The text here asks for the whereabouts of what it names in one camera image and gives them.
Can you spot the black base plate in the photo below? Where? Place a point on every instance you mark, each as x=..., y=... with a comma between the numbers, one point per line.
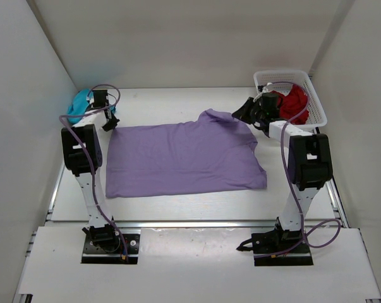
x=270, y=250
x=95, y=255

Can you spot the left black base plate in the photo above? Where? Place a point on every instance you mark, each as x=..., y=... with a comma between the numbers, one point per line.
x=95, y=255

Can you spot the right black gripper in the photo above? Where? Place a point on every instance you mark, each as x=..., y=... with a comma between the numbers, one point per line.
x=244, y=115

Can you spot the white plastic basket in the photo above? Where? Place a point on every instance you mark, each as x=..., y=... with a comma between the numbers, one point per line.
x=283, y=80

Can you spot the teal t-shirt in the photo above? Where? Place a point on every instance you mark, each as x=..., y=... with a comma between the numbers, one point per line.
x=80, y=107

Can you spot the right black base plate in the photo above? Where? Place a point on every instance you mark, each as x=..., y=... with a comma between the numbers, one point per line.
x=270, y=250

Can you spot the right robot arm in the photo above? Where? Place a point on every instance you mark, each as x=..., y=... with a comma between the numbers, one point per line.
x=307, y=165

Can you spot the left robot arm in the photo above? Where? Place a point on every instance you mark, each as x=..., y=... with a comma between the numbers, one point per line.
x=82, y=156

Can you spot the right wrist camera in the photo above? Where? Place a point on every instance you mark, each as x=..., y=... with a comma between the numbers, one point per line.
x=265, y=88

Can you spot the lavender t-shirt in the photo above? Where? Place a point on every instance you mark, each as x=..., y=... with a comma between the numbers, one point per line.
x=212, y=154

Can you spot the red garment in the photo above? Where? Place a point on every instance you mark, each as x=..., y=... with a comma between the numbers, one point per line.
x=292, y=104

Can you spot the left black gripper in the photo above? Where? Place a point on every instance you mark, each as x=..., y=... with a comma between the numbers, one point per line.
x=112, y=125

